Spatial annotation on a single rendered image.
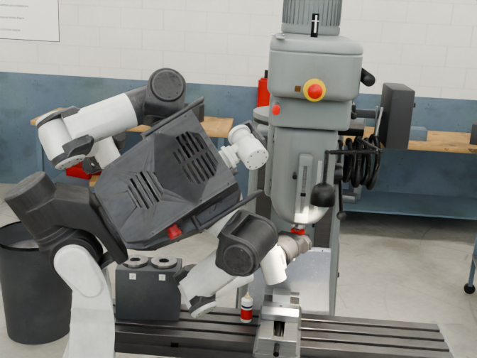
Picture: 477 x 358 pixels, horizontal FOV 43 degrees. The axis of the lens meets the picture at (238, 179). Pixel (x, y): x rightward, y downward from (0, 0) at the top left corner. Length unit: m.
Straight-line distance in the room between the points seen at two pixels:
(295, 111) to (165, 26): 4.48
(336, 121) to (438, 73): 4.55
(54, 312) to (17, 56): 3.52
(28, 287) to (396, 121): 2.33
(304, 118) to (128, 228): 0.66
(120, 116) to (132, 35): 4.76
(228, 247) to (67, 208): 0.38
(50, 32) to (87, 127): 5.03
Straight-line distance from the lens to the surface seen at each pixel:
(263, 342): 1.95
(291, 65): 1.66
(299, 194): 1.83
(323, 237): 2.41
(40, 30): 6.53
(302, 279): 2.41
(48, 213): 1.46
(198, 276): 1.57
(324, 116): 1.78
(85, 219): 1.46
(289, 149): 1.83
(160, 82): 1.49
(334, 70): 1.67
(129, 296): 2.13
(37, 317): 3.74
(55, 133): 1.52
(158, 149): 1.36
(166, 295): 2.11
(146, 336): 2.09
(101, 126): 1.50
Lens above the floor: 1.97
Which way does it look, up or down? 16 degrees down
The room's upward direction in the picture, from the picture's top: 3 degrees clockwise
